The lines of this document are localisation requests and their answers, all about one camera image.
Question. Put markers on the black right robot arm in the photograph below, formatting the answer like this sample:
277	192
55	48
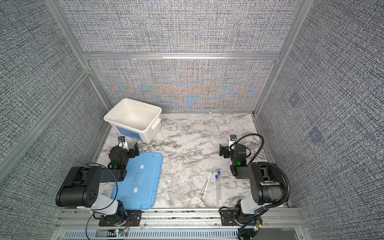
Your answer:
269	185

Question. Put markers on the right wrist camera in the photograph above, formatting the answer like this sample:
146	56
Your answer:
232	141

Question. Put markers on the clear glass stirring rod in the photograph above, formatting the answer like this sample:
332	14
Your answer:
207	183

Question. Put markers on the blue capped test tube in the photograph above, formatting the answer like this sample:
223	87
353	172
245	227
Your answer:
216	189
219	173

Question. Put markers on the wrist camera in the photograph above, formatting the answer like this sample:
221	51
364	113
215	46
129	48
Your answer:
121	141
232	141

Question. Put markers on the white plastic storage bin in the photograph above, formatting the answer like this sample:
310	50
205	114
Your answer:
135	119

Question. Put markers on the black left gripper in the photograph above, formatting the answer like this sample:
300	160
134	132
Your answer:
132	151

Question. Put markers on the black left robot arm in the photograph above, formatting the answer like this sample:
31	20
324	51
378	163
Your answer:
80	189

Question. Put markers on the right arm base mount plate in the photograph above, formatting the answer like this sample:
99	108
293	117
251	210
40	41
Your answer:
228	217

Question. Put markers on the blue plastic bin lid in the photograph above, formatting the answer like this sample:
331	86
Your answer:
138	190

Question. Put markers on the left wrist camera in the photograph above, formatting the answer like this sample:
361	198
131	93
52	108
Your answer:
121	141

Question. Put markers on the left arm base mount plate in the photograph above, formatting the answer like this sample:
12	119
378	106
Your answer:
132	218

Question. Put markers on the aluminium mounting rail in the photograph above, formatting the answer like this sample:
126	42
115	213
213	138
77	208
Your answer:
182	224

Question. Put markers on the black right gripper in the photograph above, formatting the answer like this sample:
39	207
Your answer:
223	151

